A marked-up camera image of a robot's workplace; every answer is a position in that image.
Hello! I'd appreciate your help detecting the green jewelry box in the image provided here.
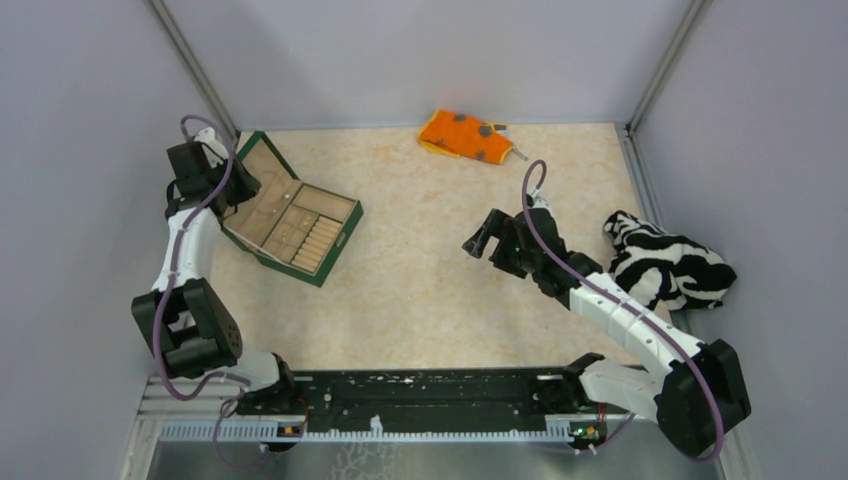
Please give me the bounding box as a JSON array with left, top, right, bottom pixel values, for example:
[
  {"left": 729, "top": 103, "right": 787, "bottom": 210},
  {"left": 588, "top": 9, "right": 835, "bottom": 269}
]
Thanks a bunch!
[{"left": 223, "top": 131, "right": 364, "bottom": 288}]

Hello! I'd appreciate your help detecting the silver bangle with pearls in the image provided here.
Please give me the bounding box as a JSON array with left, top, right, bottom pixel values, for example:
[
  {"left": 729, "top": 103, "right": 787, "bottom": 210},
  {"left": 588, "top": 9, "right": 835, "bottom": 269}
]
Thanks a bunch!
[{"left": 249, "top": 170, "right": 297, "bottom": 221}]

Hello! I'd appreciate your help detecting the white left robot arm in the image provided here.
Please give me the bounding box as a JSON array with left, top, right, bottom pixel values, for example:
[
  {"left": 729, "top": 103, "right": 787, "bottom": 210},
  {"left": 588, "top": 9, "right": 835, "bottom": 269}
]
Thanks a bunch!
[{"left": 131, "top": 122, "right": 300, "bottom": 414}]

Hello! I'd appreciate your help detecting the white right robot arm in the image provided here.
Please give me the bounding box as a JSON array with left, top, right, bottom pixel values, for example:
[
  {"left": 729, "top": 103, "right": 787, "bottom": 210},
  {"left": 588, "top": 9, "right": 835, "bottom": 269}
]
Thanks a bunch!
[{"left": 462, "top": 208, "right": 751, "bottom": 462}]

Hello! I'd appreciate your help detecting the orange spotted cloth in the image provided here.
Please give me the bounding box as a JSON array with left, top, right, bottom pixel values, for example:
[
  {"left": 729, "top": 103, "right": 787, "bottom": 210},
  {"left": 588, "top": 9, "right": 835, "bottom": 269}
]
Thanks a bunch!
[{"left": 417, "top": 109, "right": 529, "bottom": 165}]

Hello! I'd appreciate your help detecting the zebra striped cloth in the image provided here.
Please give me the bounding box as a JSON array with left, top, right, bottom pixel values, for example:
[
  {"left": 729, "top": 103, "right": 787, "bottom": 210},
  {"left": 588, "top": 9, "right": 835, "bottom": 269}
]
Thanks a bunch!
[{"left": 603, "top": 210, "right": 737, "bottom": 311}]

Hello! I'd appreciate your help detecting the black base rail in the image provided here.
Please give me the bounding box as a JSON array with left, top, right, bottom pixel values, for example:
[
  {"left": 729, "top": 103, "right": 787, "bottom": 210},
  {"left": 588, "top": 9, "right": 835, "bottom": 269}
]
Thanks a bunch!
[{"left": 236, "top": 367, "right": 601, "bottom": 433}]

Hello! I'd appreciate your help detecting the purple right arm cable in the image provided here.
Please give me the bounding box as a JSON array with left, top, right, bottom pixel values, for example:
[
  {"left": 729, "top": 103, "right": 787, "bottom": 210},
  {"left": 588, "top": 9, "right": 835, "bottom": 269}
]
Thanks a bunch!
[{"left": 521, "top": 159, "right": 727, "bottom": 464}]

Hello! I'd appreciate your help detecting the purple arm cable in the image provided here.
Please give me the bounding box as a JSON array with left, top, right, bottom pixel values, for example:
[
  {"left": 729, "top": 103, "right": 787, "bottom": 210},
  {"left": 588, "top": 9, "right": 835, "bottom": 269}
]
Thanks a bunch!
[
  {"left": 521, "top": 159, "right": 727, "bottom": 464},
  {"left": 152, "top": 114, "right": 273, "bottom": 472}
]

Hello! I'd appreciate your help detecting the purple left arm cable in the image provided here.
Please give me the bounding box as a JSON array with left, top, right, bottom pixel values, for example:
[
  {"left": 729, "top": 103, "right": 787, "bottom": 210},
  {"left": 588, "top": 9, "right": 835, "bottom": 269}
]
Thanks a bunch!
[{"left": 152, "top": 114, "right": 273, "bottom": 472}]

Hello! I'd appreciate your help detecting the white toothed cable strip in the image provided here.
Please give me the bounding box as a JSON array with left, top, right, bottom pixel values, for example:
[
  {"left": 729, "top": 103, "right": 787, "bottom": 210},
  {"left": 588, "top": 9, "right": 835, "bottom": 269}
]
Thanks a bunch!
[{"left": 160, "top": 420, "right": 573, "bottom": 443}]

